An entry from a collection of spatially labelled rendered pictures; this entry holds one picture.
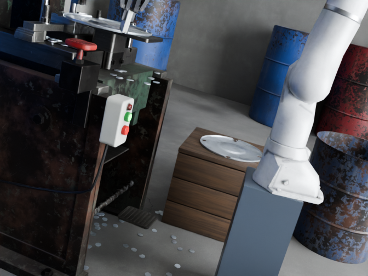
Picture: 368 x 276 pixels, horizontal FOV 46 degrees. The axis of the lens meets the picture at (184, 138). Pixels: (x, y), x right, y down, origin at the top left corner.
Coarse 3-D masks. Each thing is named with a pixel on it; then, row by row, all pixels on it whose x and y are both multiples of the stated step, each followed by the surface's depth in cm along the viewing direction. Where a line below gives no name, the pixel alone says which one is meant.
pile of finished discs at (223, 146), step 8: (208, 136) 200; (216, 136) 203; (224, 136) 205; (208, 144) 189; (216, 144) 192; (224, 144) 193; (232, 144) 196; (240, 144) 201; (248, 144) 203; (216, 152) 182; (224, 152) 184; (232, 152) 186; (240, 152) 187; (248, 152) 192; (256, 152) 195; (240, 160) 178; (248, 160) 179; (256, 160) 182
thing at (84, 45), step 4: (68, 40) 107; (72, 40) 108; (76, 40) 109; (80, 40) 111; (68, 44) 107; (72, 44) 107; (76, 44) 107; (80, 44) 106; (84, 44) 106; (88, 44) 107; (92, 44) 109; (80, 48) 107; (84, 48) 107; (88, 48) 107; (92, 48) 108; (80, 52) 110; (76, 56) 110; (80, 56) 110
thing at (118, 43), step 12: (96, 36) 138; (108, 36) 137; (120, 36) 141; (132, 36) 133; (144, 36) 136; (96, 48) 139; (108, 48) 138; (120, 48) 143; (108, 60) 139; (120, 60) 146
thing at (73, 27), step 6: (54, 18) 139; (60, 18) 138; (66, 24) 138; (72, 24) 137; (78, 24) 139; (66, 30) 138; (72, 30) 138; (78, 30) 140; (84, 30) 144; (90, 30) 147
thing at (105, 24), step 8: (64, 16) 135; (72, 16) 140; (80, 16) 146; (88, 16) 152; (88, 24) 128; (96, 24) 135; (104, 24) 136; (112, 24) 141; (120, 32) 130; (128, 32) 131; (136, 32) 140; (144, 32) 146
